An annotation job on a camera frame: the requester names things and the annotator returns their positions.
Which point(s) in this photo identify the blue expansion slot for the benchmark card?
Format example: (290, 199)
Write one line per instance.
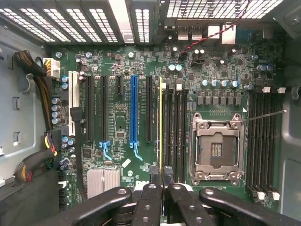
(134, 106)

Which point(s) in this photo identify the silver finned chipset heatsink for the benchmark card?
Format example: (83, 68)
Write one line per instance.
(103, 182)

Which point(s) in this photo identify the black RAM slot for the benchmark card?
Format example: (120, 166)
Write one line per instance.
(259, 141)
(252, 141)
(184, 122)
(266, 141)
(273, 141)
(168, 122)
(176, 122)

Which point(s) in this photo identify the white power connector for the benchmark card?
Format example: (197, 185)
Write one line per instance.
(53, 68)

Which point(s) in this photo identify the silver rear port block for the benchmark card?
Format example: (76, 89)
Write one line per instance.
(228, 35)
(189, 33)

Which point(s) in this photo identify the green motherboard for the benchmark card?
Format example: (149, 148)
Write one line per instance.
(141, 58)

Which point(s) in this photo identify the white PCI expansion slot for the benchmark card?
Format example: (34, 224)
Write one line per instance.
(74, 89)

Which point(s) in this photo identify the silver CPU socket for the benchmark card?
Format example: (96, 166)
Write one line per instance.
(200, 131)

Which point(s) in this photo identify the grey metal PC case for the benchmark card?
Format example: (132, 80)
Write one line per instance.
(14, 82)

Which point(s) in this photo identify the long black expansion slot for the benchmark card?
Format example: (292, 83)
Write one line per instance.
(104, 106)
(149, 106)
(89, 106)

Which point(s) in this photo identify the black plastic shroud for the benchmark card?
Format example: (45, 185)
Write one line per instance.
(28, 202)

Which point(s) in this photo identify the thin metal locking lever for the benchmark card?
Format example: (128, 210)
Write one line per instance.
(263, 117)

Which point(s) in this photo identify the perforated metal slot cover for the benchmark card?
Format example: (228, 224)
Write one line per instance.
(26, 23)
(68, 23)
(85, 23)
(103, 23)
(47, 23)
(142, 23)

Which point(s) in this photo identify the short black expansion slot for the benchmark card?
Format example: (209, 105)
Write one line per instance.
(119, 84)

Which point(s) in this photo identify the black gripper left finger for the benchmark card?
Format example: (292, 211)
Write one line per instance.
(150, 204)

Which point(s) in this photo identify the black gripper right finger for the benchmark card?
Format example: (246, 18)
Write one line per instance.
(181, 204)

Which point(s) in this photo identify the black power connector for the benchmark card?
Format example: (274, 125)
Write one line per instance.
(55, 139)

